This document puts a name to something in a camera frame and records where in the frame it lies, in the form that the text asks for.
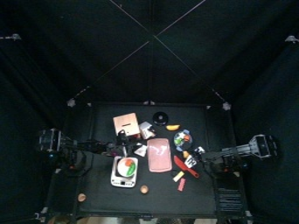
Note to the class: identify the metal frame corner bracket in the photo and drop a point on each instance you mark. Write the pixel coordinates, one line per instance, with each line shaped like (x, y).
(291, 38)
(225, 106)
(15, 37)
(71, 102)
(148, 102)

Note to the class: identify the white round plate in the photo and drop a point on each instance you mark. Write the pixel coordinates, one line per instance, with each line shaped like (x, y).
(123, 170)

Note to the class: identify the pink toy stick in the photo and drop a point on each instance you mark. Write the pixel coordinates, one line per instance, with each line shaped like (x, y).
(181, 184)

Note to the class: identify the green toy pepper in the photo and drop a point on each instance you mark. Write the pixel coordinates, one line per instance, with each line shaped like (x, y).
(131, 169)

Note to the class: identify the brown toy egg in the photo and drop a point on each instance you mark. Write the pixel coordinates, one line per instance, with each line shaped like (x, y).
(144, 189)
(81, 197)

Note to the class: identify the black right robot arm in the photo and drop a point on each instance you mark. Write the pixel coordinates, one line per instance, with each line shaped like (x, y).
(252, 147)

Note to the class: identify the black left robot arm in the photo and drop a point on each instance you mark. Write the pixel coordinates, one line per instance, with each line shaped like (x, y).
(57, 140)

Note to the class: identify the pink rectangular plate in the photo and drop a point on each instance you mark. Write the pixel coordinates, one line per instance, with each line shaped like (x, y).
(159, 155)

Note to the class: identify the small orange toy piece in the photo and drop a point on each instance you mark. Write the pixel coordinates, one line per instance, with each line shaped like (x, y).
(185, 154)

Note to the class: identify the orange toy fruit slice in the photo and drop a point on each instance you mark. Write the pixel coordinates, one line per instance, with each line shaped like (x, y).
(172, 127)

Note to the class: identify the white wedge toy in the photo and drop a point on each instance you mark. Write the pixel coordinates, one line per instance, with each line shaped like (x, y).
(141, 150)

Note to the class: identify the wooden block box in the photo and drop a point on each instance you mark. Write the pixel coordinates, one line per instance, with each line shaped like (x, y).
(125, 122)

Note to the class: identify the yellow toy corn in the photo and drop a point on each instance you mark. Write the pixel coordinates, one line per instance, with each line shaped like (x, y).
(177, 176)

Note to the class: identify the blue bowl with toy vegetables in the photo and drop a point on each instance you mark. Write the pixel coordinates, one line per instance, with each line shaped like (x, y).
(181, 138)

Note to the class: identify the red toy knife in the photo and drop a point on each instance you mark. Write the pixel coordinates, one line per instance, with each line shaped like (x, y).
(185, 169)

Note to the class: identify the orange toy carrot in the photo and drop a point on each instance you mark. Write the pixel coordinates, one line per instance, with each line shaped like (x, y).
(127, 162)

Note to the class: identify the white toy carton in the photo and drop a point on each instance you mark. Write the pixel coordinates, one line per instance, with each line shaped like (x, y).
(147, 129)

